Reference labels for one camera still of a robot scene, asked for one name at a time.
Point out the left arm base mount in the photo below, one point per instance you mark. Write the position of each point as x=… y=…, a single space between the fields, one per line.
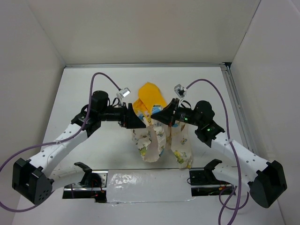
x=91 y=185

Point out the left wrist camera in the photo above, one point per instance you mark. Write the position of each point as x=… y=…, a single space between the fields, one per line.
x=122 y=93

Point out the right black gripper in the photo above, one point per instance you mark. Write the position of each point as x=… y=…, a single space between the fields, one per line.
x=166 y=115

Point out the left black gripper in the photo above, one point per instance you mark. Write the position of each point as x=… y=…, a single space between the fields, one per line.
x=128 y=119

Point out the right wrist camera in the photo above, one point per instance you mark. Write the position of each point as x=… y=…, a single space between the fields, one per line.
x=180 y=90

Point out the yellow and cream baby jacket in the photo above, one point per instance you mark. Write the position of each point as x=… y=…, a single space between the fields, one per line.
x=157 y=138

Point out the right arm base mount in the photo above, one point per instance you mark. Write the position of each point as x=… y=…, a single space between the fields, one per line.
x=204 y=183

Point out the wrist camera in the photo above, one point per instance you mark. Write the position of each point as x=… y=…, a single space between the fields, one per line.
x=122 y=93
x=180 y=90

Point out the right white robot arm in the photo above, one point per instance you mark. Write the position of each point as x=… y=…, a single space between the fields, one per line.
x=263 y=180

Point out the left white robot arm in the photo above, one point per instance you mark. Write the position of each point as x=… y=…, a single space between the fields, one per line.
x=36 y=178

